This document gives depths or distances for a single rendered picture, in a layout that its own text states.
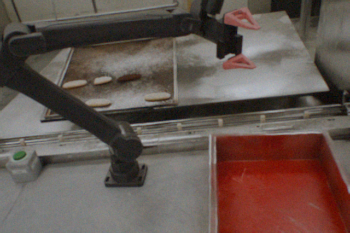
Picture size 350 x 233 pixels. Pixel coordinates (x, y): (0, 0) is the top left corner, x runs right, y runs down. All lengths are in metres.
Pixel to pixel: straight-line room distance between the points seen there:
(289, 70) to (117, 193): 0.78
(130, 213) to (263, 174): 0.39
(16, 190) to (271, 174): 0.77
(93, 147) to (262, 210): 0.56
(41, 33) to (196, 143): 0.57
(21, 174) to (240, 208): 0.67
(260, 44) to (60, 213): 1.02
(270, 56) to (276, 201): 0.68
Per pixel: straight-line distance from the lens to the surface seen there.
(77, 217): 0.98
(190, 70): 1.35
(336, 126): 1.14
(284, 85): 1.27
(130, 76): 1.36
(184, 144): 1.06
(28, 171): 1.13
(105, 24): 0.79
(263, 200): 0.92
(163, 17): 0.82
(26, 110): 1.58
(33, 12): 5.21
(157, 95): 1.23
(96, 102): 1.28
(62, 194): 1.06
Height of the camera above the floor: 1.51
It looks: 33 degrees down
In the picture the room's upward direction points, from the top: 9 degrees counter-clockwise
